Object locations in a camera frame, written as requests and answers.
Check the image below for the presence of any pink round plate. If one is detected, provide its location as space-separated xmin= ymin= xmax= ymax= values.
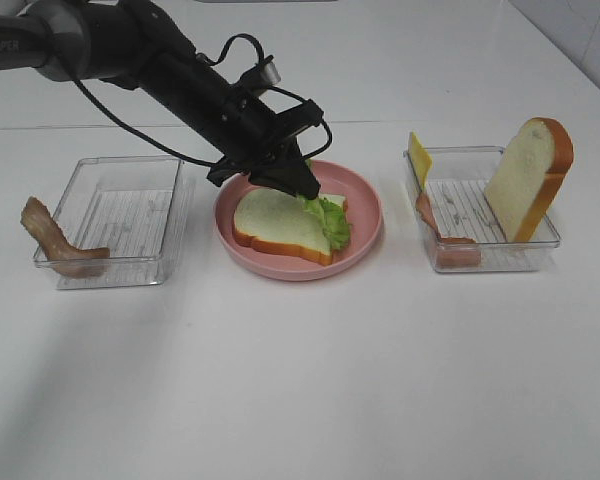
xmin=214 ymin=159 xmax=383 ymax=281

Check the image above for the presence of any clear plastic tray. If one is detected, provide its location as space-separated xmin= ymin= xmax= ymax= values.
xmin=33 ymin=156 xmax=194 ymax=290
xmin=403 ymin=146 xmax=561 ymax=273

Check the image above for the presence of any left clear plastic tray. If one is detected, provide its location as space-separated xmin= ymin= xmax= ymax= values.
xmin=33 ymin=156 xmax=194 ymax=290

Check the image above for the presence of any pink bacon strip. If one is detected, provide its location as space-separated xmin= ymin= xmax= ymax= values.
xmin=416 ymin=192 xmax=482 ymax=269

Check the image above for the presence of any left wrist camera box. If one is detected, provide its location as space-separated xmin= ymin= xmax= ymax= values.
xmin=257 ymin=55 xmax=281 ymax=87

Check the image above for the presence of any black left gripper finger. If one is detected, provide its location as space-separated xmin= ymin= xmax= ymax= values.
xmin=274 ymin=142 xmax=320 ymax=197
xmin=249 ymin=168 xmax=298 ymax=196

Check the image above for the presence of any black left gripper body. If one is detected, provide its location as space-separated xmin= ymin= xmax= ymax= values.
xmin=189 ymin=74 xmax=323 ymax=185

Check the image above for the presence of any right clear plastic tray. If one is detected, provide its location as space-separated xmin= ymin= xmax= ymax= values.
xmin=403 ymin=146 xmax=561 ymax=273

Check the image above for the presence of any green lettuce leaf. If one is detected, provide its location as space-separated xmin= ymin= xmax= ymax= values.
xmin=296 ymin=194 xmax=351 ymax=251

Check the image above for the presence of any yellow cheese slice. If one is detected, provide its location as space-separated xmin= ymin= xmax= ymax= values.
xmin=407 ymin=131 xmax=433 ymax=191

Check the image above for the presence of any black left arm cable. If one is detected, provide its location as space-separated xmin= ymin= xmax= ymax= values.
xmin=72 ymin=33 xmax=334 ymax=169

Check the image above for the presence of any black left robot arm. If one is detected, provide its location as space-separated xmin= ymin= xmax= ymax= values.
xmin=0 ymin=1 xmax=326 ymax=199

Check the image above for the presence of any brown bacon strip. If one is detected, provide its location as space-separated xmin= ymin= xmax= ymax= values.
xmin=20 ymin=196 xmax=110 ymax=278

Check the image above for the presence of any bread slice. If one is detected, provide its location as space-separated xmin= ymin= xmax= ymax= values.
xmin=484 ymin=117 xmax=574 ymax=243
xmin=233 ymin=188 xmax=337 ymax=266

